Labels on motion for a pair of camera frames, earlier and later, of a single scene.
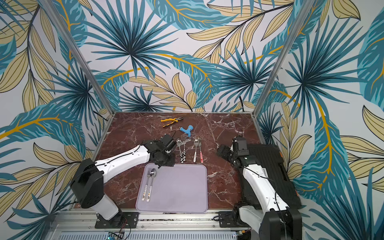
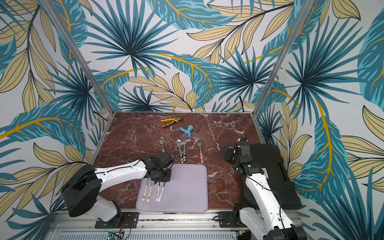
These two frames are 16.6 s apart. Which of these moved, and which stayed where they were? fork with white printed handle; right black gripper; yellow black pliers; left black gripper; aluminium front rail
Moved: left black gripper
Stayed: yellow black pliers; right black gripper; aluminium front rail; fork with white printed handle
